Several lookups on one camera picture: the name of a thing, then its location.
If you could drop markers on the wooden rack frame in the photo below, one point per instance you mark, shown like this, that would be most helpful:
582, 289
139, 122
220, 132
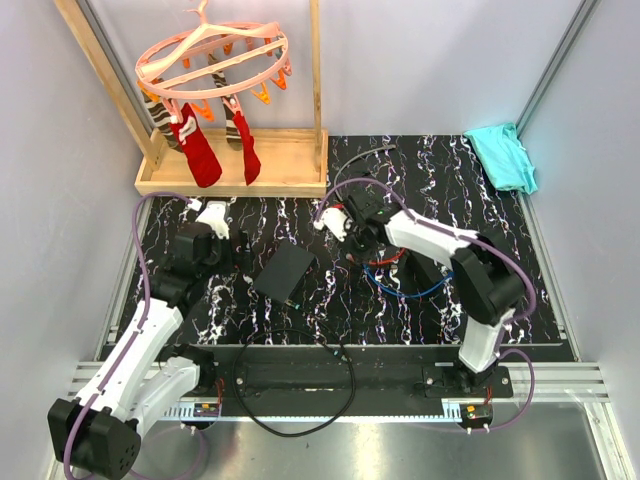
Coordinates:
293, 160

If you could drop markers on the striped brown sock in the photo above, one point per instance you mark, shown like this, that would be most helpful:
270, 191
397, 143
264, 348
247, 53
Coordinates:
161, 119
232, 135

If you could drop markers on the black marbled mat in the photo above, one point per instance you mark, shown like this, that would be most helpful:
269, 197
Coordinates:
440, 177

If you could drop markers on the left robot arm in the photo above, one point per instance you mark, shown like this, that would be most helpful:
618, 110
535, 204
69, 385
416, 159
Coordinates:
102, 428

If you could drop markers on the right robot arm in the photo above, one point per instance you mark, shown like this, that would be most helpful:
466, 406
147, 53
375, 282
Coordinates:
489, 284

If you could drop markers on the striped brown sock left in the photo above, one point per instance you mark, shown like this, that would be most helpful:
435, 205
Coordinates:
161, 119

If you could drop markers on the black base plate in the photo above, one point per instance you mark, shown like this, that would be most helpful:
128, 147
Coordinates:
310, 381

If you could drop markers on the red sock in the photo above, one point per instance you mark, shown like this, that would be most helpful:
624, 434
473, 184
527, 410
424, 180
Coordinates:
252, 164
202, 162

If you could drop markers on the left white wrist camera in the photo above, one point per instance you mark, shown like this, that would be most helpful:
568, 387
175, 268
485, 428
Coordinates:
214, 214

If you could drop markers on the striped brown sock right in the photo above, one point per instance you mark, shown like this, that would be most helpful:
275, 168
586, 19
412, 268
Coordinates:
232, 135

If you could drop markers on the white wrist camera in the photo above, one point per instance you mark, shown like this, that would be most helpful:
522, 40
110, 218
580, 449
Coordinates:
214, 214
335, 221

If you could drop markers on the black network switch box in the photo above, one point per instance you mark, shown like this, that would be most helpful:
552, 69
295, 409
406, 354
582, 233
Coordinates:
284, 272

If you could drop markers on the red sock right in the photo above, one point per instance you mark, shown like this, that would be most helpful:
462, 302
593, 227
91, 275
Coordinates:
252, 164

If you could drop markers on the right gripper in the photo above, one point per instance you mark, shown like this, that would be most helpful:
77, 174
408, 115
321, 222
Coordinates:
360, 255

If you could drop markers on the red sock left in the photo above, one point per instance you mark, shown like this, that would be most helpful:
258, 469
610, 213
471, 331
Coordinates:
202, 162

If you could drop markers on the teal folded cloth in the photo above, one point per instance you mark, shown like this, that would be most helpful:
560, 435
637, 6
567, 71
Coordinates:
504, 158

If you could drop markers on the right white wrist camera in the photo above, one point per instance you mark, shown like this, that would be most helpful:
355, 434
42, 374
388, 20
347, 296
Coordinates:
335, 221

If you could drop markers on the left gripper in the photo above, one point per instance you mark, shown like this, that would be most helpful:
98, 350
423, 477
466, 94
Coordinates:
238, 259

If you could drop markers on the pink round clip hanger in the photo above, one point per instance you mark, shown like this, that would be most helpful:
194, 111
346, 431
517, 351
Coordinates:
216, 61

